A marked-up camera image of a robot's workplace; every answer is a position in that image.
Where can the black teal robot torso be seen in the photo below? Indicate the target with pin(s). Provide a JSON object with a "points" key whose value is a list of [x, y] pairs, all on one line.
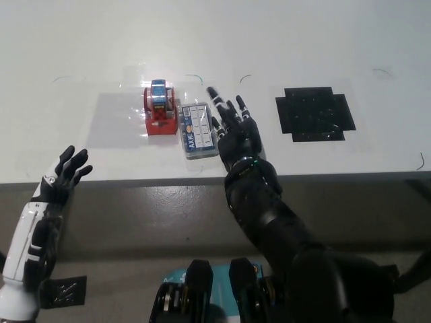
{"points": [[198, 291]]}

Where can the black floor tape patch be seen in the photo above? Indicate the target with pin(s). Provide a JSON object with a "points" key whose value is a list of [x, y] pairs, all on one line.
{"points": [[65, 291]]}

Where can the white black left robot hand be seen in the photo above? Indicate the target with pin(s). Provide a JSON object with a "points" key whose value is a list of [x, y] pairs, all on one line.
{"points": [[23, 242]]}

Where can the red tape dispenser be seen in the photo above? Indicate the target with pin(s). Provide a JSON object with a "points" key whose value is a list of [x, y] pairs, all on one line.
{"points": [[161, 116]]}

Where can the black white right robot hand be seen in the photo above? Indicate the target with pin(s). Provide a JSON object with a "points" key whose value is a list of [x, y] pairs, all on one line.
{"points": [[240, 141]]}

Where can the black tape patch on table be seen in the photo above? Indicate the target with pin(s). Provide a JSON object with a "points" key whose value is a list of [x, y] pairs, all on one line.
{"points": [[313, 114]]}

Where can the clear plastic screw box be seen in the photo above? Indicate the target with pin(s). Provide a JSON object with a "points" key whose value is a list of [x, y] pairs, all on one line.
{"points": [[198, 131]]}

